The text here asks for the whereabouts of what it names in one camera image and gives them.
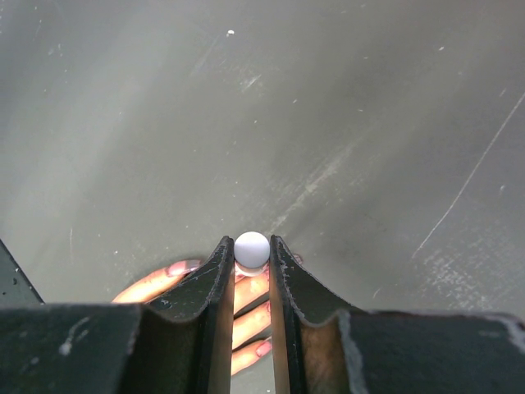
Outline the mannequin hand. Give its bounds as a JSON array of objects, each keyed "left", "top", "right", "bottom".
[{"left": 111, "top": 253, "right": 304, "bottom": 377}]

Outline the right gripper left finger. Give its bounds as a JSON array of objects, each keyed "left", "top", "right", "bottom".
[{"left": 1, "top": 237, "right": 234, "bottom": 393}]

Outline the white nail polish cap brush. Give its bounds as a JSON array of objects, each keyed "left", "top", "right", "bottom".
[{"left": 234, "top": 231, "right": 270, "bottom": 277}]

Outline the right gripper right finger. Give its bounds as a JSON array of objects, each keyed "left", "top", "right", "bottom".
[{"left": 270, "top": 236, "right": 524, "bottom": 393}]

